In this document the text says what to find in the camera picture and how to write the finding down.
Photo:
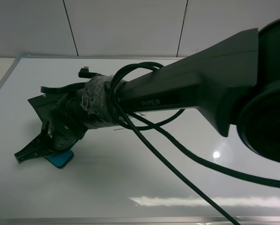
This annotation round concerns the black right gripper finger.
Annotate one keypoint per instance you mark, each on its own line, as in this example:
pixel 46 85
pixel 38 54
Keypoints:
pixel 35 149

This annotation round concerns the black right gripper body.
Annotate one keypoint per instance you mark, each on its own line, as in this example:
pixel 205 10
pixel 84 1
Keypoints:
pixel 60 129

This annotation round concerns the blue whiteboard eraser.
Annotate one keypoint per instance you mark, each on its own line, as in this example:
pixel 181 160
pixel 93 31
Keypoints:
pixel 61 160

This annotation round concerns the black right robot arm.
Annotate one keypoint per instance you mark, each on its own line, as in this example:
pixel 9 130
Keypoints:
pixel 235 82

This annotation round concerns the white whiteboard with aluminium frame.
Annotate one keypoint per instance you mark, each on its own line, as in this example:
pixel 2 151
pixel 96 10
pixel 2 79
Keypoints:
pixel 114 178

